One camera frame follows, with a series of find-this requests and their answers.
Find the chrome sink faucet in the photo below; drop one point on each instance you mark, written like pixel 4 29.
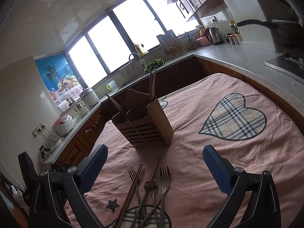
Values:
pixel 134 56

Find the stainless electric kettle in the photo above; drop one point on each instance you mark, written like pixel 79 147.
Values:
pixel 212 34

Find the fruit poster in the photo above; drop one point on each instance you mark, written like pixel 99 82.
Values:
pixel 59 78

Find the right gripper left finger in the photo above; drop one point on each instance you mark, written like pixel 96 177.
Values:
pixel 90 167

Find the metal fork right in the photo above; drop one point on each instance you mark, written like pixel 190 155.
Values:
pixel 165 182

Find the pink patterned tablecloth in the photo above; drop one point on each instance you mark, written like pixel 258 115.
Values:
pixel 244 126

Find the brown wooden chopstick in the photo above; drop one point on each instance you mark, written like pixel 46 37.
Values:
pixel 150 85

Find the pink dish cloth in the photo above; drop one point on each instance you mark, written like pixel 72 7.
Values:
pixel 126 70

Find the black wok with lid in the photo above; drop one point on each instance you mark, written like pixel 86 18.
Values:
pixel 274 24

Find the red white rice cooker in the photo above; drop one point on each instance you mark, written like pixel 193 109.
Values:
pixel 63 125

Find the metal spoon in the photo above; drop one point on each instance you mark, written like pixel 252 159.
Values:
pixel 151 187

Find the gas stove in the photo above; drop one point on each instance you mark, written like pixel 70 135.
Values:
pixel 290 63

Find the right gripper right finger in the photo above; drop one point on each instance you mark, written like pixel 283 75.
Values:
pixel 220 168

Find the wooden utensil holder box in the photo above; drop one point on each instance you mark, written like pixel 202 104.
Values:
pixel 148 124

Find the green handled plastic jug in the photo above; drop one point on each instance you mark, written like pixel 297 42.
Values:
pixel 112 86

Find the green vegetables in sink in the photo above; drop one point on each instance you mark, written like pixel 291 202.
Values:
pixel 153 64

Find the dish drying rack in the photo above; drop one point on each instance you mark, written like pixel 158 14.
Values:
pixel 171 45

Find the small white electric pot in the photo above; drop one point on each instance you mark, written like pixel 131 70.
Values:
pixel 81 109

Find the pink plastic basin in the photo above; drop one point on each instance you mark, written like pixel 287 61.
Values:
pixel 203 41

